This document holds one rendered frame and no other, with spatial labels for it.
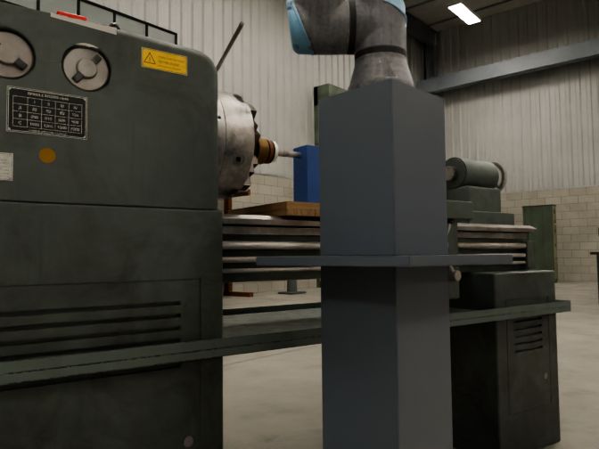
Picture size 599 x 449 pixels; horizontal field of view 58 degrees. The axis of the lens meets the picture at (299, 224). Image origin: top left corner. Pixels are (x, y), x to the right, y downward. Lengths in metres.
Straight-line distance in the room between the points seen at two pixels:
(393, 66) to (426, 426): 0.75
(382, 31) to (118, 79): 0.58
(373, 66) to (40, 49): 0.68
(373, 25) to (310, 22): 0.13
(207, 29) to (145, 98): 9.65
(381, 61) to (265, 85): 10.53
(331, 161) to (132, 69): 0.49
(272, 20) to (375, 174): 11.37
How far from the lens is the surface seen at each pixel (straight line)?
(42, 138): 1.21
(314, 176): 1.75
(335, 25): 1.23
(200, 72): 1.36
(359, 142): 1.13
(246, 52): 11.54
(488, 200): 2.35
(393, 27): 1.24
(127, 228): 1.23
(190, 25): 10.72
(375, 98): 1.12
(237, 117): 1.51
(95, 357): 1.18
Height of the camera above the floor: 0.75
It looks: 3 degrees up
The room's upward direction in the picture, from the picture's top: 1 degrees counter-clockwise
